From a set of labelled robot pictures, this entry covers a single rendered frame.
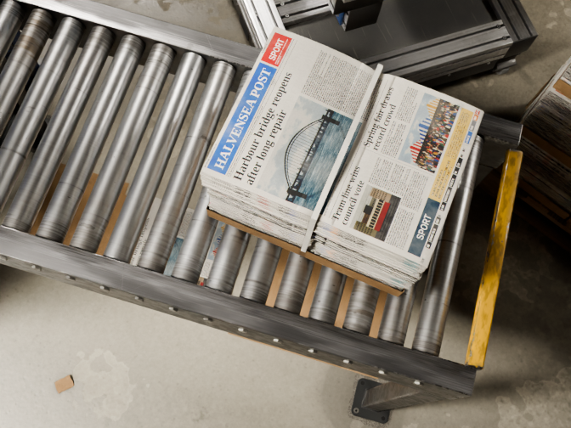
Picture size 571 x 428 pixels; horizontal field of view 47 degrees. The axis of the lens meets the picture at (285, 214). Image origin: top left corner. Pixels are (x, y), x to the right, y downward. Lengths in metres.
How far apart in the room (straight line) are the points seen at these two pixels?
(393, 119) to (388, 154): 0.06
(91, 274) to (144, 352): 0.80
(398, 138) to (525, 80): 1.45
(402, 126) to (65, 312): 1.29
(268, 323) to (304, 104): 0.39
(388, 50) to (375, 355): 1.18
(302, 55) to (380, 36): 1.07
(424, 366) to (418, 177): 0.35
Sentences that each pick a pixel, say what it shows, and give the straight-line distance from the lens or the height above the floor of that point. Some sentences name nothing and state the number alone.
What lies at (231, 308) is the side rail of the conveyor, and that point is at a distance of 1.18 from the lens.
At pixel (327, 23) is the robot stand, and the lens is 2.15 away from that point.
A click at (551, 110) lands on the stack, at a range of 1.78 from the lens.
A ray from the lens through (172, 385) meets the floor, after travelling 1.97.
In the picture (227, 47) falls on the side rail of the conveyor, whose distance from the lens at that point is 1.38.
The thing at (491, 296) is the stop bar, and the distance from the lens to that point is 1.24.
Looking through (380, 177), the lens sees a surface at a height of 1.03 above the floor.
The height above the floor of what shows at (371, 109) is 1.03.
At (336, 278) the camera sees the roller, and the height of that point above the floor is 0.80.
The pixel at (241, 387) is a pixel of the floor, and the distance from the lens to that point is 1.96.
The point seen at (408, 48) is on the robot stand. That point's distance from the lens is 2.12.
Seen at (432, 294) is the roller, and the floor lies 0.80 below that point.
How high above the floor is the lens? 1.96
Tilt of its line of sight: 71 degrees down
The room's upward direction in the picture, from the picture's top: 11 degrees clockwise
